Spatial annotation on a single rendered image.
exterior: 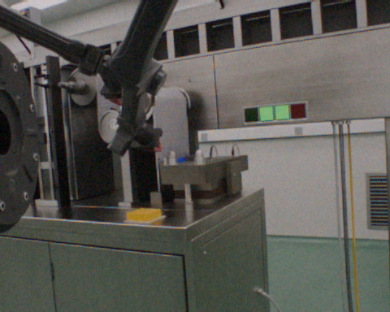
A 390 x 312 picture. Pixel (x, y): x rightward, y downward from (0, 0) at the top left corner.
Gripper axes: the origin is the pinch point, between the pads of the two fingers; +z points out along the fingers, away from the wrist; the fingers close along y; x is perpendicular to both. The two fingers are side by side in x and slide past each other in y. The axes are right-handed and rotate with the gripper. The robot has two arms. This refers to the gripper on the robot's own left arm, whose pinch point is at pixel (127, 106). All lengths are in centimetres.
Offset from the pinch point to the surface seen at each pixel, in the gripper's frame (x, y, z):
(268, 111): 22, 41, 25
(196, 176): -17.2, 26.0, 13.3
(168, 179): -18.1, 16.1, 15.2
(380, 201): 118, 103, 244
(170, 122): 5.6, 9.1, 14.3
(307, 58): 36, 55, 12
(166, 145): -2.9, 9.5, 16.8
